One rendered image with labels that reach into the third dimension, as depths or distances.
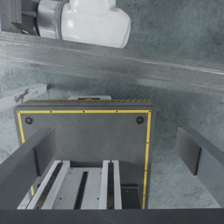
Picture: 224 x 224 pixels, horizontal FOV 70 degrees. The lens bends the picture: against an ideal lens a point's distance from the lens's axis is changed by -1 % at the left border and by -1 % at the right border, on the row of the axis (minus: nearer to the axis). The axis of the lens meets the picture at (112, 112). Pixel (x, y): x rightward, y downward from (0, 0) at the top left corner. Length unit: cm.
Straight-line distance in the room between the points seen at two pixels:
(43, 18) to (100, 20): 12
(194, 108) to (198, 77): 90
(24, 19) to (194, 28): 100
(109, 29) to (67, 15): 9
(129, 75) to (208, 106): 102
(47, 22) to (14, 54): 11
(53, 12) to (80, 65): 15
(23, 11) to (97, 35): 15
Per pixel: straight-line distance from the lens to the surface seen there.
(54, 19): 42
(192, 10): 122
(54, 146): 17
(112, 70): 31
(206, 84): 36
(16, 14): 40
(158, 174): 140
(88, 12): 40
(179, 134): 17
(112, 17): 40
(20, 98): 81
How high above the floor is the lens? 107
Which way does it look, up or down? 74 degrees down
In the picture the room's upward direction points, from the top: 180 degrees clockwise
